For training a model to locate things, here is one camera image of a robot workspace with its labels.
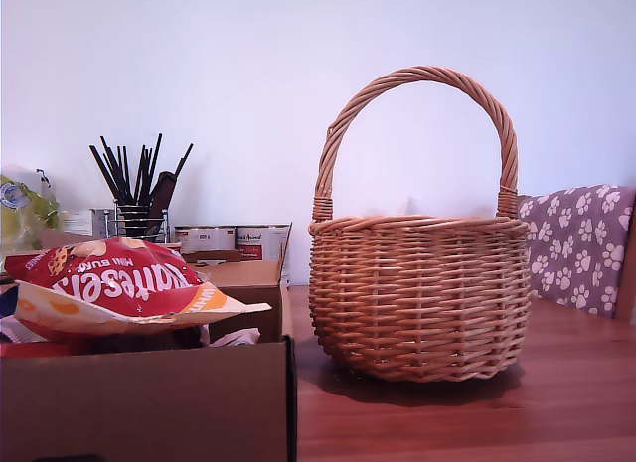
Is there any small white carton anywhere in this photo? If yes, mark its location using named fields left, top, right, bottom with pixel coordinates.
left=62, top=208, right=108, bottom=238

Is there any chrome wire utensil holder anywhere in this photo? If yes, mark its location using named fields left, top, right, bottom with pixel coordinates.
left=102, top=201, right=170, bottom=245

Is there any purple paw print cloth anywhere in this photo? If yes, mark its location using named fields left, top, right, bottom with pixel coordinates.
left=516, top=183, right=636, bottom=320

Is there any thin black stick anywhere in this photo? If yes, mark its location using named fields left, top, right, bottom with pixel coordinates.
left=99, top=135, right=134, bottom=205
left=88, top=143, right=126, bottom=205
left=145, top=132, right=164, bottom=205
left=171, top=142, right=195, bottom=180
left=117, top=145, right=133, bottom=205
left=132, top=143, right=148, bottom=205

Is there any white paper leaflet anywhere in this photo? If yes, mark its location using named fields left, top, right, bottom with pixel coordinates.
left=208, top=325, right=263, bottom=347

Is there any woven wicker basket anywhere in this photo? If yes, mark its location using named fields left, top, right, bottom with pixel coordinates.
left=307, top=65, right=533, bottom=384

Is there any brown cardboard box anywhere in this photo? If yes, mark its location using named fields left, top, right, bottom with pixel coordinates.
left=0, top=222, right=299, bottom=462

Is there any yellow green plastic bag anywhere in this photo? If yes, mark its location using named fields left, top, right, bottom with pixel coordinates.
left=0, top=167, right=61, bottom=257

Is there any tin can red label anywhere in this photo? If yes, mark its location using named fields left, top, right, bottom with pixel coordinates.
left=234, top=223, right=292, bottom=261

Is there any tin can white label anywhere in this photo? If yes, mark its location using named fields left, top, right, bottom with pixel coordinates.
left=173, top=225, right=236, bottom=254

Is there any red Maltesers bag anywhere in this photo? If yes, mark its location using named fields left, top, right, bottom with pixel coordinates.
left=4, top=236, right=273, bottom=340

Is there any dark brown utensil handle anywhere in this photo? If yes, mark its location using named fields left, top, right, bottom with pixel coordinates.
left=147, top=171, right=178, bottom=237

